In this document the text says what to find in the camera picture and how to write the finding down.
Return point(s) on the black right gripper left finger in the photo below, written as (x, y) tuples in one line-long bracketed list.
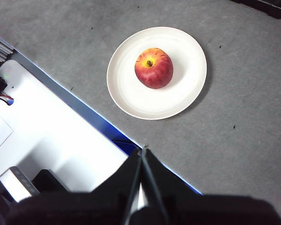
[(107, 201)]

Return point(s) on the grey white box device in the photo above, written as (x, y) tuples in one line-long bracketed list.
[(16, 185)]

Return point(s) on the red yellow apple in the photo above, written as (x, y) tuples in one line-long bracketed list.
[(154, 70)]

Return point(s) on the pale yellow plate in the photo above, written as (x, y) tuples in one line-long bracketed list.
[(131, 93)]

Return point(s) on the grey ribbed panel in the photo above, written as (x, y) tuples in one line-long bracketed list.
[(0, 51)]

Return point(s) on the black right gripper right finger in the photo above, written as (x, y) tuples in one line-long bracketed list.
[(182, 206)]

